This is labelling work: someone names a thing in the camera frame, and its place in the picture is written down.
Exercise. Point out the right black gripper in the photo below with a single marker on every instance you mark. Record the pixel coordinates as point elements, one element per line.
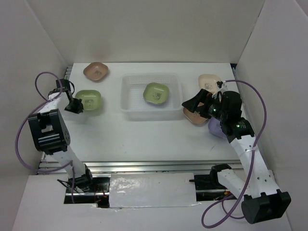
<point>203,96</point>

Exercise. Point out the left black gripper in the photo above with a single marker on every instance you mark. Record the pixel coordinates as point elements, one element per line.
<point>79,108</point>

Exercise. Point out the cream plate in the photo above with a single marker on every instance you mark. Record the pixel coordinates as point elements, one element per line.
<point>209,82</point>

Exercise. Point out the green plate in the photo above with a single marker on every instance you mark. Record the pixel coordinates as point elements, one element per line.
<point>156,93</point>
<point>91,99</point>

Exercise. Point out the brown plate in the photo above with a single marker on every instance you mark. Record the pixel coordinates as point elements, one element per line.
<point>194,118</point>
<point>96,71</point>

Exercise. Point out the purple plate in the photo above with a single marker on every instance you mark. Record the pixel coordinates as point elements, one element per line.
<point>215,128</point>

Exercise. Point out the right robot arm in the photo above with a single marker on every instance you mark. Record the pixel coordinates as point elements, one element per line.
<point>260,197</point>

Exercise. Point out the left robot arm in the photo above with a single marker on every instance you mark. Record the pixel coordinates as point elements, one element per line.
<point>51,136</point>

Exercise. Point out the white plastic perforated bin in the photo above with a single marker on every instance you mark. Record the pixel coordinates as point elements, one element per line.
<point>133,105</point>

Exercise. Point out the white taped cover panel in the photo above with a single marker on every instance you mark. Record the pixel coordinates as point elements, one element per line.
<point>152,190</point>

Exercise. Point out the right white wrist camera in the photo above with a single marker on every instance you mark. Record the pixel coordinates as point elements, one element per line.
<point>221,86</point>

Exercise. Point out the aluminium frame rail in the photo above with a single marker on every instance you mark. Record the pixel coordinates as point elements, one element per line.
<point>157,166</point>

